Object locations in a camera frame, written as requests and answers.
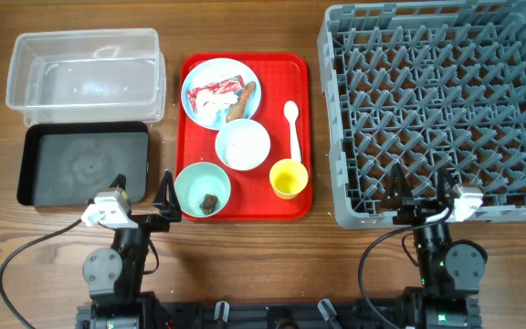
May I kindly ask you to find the red serving tray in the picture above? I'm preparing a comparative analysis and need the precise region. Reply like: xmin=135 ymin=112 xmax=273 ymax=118
xmin=175 ymin=52 xmax=312 ymax=221

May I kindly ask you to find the white bowl with rice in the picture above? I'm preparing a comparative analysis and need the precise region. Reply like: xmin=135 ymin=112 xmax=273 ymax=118
xmin=215 ymin=119 xmax=271 ymax=171

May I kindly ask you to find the white tissue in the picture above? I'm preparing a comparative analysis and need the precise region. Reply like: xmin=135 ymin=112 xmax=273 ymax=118
xmin=195 ymin=90 xmax=238 ymax=126

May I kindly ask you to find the light blue plate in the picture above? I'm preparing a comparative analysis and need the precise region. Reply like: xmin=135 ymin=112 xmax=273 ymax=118
xmin=180 ymin=58 xmax=262 ymax=131

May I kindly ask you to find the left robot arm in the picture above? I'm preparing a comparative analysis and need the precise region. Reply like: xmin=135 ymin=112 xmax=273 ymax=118
xmin=76 ymin=171 xmax=182 ymax=329

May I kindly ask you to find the grey dishwasher rack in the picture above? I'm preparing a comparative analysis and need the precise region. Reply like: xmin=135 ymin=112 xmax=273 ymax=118
xmin=317 ymin=1 xmax=526 ymax=229

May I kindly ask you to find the green bowl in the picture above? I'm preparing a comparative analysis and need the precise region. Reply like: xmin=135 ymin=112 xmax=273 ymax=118
xmin=174 ymin=162 xmax=231 ymax=218

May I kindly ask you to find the black waste tray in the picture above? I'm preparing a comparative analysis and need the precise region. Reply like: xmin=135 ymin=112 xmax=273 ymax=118
xmin=16 ymin=122 xmax=150 ymax=207

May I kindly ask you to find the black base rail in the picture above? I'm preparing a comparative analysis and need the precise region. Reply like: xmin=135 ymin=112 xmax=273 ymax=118
xmin=75 ymin=299 xmax=481 ymax=329

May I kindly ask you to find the brown food scrap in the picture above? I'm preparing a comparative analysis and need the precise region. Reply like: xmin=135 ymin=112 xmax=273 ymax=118
xmin=199 ymin=194 xmax=219 ymax=216

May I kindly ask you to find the red snack wrapper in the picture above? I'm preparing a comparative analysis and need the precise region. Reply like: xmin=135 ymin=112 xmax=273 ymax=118
xmin=187 ymin=75 xmax=246 ymax=113

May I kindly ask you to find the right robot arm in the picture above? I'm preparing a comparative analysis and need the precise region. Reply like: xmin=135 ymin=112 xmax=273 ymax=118
xmin=382 ymin=164 xmax=488 ymax=329

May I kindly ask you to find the orange carrot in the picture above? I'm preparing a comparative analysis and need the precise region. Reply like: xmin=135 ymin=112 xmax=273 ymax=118
xmin=226 ymin=81 xmax=256 ymax=122

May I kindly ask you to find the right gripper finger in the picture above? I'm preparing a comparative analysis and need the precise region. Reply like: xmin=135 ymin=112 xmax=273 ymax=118
xmin=437 ymin=167 xmax=456 ymax=206
xmin=380 ymin=163 xmax=414 ymax=209

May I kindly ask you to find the white plastic spoon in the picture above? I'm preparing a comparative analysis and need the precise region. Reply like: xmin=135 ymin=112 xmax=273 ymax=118
xmin=283 ymin=101 xmax=302 ymax=163

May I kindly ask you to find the clear plastic bin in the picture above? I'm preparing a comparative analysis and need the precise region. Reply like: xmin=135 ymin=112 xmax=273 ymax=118
xmin=5 ymin=28 xmax=166 ymax=126

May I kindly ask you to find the yellow plastic cup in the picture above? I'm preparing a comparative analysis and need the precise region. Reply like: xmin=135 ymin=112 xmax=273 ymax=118
xmin=269 ymin=159 xmax=309 ymax=200

